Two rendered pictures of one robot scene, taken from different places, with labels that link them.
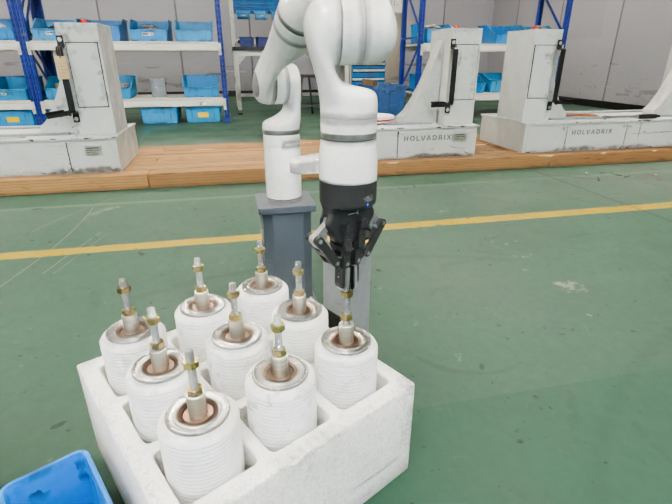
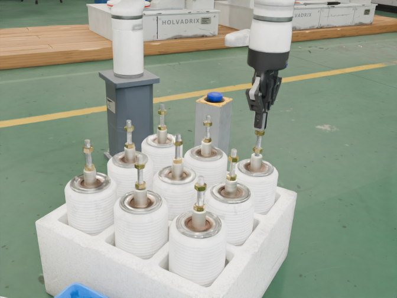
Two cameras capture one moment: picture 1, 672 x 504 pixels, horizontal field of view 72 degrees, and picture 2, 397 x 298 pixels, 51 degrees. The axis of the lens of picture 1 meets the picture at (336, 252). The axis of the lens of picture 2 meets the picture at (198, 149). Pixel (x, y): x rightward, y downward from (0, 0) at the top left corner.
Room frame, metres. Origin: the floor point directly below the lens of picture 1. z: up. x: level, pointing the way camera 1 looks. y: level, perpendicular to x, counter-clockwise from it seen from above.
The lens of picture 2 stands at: (-0.09, 0.37, 0.65)
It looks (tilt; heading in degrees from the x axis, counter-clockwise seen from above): 25 degrees down; 339
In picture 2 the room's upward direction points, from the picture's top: 3 degrees clockwise
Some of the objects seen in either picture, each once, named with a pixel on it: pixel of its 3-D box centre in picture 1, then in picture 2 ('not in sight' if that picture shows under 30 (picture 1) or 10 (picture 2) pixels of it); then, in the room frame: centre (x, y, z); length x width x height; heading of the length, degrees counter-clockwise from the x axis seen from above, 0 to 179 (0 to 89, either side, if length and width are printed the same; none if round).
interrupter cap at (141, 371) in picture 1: (160, 366); (140, 202); (0.52, 0.24, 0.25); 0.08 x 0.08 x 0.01
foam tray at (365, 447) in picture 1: (245, 417); (175, 240); (0.60, 0.15, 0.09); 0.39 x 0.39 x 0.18; 40
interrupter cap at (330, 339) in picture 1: (346, 340); (255, 168); (0.58, -0.02, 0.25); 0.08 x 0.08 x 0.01
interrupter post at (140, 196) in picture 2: (159, 358); (140, 196); (0.52, 0.24, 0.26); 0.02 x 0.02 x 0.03
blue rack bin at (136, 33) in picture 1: (151, 30); not in sight; (5.23, 1.90, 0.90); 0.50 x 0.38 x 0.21; 11
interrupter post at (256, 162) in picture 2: (346, 333); (256, 162); (0.58, -0.02, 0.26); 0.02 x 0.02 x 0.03
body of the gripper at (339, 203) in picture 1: (347, 207); (266, 70); (0.58, -0.02, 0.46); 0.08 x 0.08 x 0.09
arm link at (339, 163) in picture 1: (338, 151); (261, 29); (0.60, 0.00, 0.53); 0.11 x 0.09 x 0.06; 40
